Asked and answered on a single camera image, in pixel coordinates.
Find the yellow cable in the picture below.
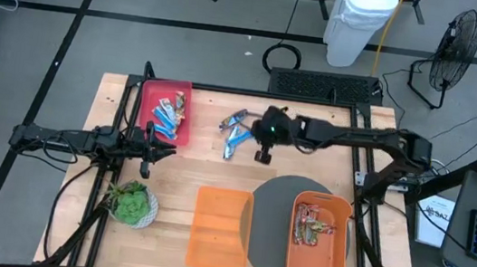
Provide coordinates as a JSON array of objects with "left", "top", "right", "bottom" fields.
[{"left": 369, "top": 0, "right": 409, "bottom": 81}]

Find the green red granola bar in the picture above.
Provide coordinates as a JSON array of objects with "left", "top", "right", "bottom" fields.
[{"left": 306, "top": 219, "right": 339, "bottom": 238}]

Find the black coiled cable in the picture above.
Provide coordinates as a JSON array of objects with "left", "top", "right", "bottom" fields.
[{"left": 260, "top": 39, "right": 304, "bottom": 78}]

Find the blue bar with granola picture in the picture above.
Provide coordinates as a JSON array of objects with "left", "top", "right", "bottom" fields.
[{"left": 218, "top": 105, "right": 250, "bottom": 134}]

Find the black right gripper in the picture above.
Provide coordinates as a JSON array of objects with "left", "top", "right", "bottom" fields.
[{"left": 246, "top": 102, "right": 300, "bottom": 168}]

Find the black floor fan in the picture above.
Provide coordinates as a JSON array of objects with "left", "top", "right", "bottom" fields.
[{"left": 404, "top": 1, "right": 477, "bottom": 115}]

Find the white trash bin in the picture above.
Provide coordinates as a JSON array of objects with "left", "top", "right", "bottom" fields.
[{"left": 319, "top": 0, "right": 400, "bottom": 74}]

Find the white printed sign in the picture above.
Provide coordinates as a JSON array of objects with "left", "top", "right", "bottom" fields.
[{"left": 411, "top": 191, "right": 458, "bottom": 251}]

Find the grey round woven placemat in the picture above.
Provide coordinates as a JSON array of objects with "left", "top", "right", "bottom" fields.
[{"left": 243, "top": 170, "right": 359, "bottom": 267}]

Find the opaque orange plastic basket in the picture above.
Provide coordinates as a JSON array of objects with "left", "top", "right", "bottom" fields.
[{"left": 284, "top": 187, "right": 362, "bottom": 267}]

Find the succulent in white patterned pot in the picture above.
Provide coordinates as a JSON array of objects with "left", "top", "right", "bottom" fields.
[{"left": 100, "top": 176, "right": 163, "bottom": 233}]

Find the blue and white granola bar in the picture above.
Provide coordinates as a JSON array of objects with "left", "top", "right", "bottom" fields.
[{"left": 222, "top": 125, "right": 241, "bottom": 162}]

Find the red plastic bin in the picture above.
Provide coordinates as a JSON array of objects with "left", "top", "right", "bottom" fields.
[{"left": 135, "top": 74, "right": 197, "bottom": 149}]

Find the black perforated computer case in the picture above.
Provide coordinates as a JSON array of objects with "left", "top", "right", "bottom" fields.
[{"left": 266, "top": 64, "right": 386, "bottom": 109}]

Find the black aluminium table frame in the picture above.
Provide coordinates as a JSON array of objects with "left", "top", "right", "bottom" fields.
[{"left": 39, "top": 51, "right": 444, "bottom": 267}]

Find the translucent orange plastic bin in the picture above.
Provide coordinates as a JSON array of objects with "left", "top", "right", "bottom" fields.
[{"left": 184, "top": 184, "right": 257, "bottom": 267}]

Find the silver green granola bar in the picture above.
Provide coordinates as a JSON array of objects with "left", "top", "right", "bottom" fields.
[
  {"left": 291, "top": 202, "right": 309, "bottom": 245},
  {"left": 300, "top": 203, "right": 320, "bottom": 247}
]

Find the blue bar orange Chewy end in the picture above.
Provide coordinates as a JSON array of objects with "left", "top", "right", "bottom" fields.
[{"left": 170, "top": 91, "right": 190, "bottom": 126}]

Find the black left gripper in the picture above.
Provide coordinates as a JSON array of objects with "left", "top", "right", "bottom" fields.
[{"left": 125, "top": 119, "right": 180, "bottom": 184}]

